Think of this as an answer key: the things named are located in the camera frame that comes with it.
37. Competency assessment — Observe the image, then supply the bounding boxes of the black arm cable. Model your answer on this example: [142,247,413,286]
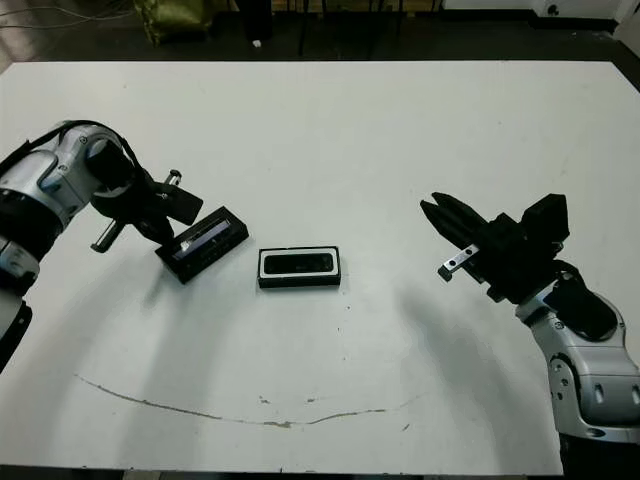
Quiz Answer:
[551,256,582,282]
[24,118,147,177]

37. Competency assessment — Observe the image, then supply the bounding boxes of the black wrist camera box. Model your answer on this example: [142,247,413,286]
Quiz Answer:
[162,187,205,227]
[521,193,572,247]

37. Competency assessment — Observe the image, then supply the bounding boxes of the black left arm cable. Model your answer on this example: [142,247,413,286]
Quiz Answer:
[24,118,147,177]

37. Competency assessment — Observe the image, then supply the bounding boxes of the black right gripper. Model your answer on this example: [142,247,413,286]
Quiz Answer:
[419,191,562,304]

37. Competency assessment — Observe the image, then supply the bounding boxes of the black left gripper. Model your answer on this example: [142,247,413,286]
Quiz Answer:
[90,168,183,253]

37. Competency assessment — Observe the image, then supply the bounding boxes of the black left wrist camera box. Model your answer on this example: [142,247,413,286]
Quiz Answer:
[162,187,205,227]

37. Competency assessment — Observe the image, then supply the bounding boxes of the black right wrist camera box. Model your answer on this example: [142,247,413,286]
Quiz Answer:
[521,193,572,247]

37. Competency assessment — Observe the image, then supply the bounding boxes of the black box lid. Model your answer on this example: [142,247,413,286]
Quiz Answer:
[154,204,251,286]

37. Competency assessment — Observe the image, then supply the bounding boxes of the black box with white insert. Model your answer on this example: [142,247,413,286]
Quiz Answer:
[257,245,345,291]

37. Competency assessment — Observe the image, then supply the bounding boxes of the olive green bag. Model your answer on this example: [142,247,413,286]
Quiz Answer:
[133,0,211,44]

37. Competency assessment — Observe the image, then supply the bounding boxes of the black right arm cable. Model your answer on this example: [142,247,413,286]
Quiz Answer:
[551,256,582,282]

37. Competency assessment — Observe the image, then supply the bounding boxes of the white cabinet with black knob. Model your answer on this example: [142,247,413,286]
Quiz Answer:
[532,0,619,31]

